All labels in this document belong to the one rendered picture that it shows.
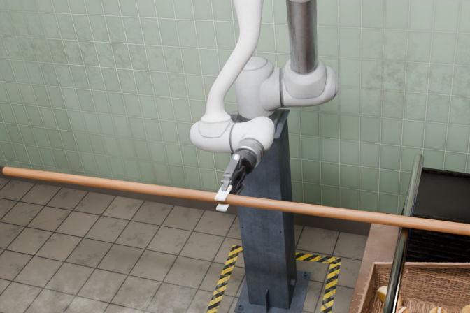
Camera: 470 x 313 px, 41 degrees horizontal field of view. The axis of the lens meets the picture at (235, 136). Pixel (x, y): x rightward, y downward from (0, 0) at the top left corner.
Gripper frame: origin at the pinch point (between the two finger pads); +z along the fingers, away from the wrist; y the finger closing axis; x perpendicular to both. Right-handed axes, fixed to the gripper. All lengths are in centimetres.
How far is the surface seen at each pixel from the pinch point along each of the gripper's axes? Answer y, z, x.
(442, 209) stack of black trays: 29, -43, -61
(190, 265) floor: 118, -78, 62
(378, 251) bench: 60, -51, -39
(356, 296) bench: 60, -26, -35
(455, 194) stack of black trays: 29, -53, -65
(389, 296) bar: 1, 26, -52
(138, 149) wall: 81, -124, 108
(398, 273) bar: 1, 18, -53
